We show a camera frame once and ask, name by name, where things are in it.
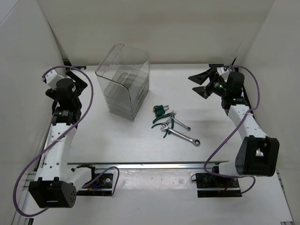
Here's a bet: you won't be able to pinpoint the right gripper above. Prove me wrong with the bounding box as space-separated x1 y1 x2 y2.
188 67 229 99

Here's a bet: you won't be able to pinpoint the small ratchet wrench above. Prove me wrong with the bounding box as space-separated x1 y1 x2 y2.
169 115 191 131

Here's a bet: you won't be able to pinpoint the large ratchet wrench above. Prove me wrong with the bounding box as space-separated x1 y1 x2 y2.
161 123 201 147

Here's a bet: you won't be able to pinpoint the clear plastic drawer organizer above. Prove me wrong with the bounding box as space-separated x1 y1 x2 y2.
95 44 150 121

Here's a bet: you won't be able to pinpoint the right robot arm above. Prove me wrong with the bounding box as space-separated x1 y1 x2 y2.
189 67 279 188

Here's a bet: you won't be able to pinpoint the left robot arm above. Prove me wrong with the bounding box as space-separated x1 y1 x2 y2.
29 70 99 209

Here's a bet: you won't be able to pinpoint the green stubby screwdriver orange cap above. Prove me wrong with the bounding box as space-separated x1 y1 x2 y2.
153 105 169 112

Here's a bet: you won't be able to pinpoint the green handled cutting pliers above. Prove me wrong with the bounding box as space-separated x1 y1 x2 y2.
152 111 177 124

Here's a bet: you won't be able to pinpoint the green handled small pliers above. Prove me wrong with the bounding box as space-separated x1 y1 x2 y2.
151 118 175 139

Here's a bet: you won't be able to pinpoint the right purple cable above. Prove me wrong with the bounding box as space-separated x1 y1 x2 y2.
203 65 262 195

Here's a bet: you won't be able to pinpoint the aluminium front rail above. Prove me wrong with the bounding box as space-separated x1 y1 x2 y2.
67 162 204 170

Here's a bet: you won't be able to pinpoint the aluminium rail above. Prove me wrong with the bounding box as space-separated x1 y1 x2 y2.
276 171 295 225
67 162 204 170

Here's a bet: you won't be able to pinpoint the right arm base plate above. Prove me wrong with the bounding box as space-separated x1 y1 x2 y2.
190 173 242 198

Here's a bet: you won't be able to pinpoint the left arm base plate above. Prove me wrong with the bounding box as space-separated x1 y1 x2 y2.
71 164 120 196

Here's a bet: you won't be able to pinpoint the aluminium right rail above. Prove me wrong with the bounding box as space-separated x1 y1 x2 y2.
276 171 295 225

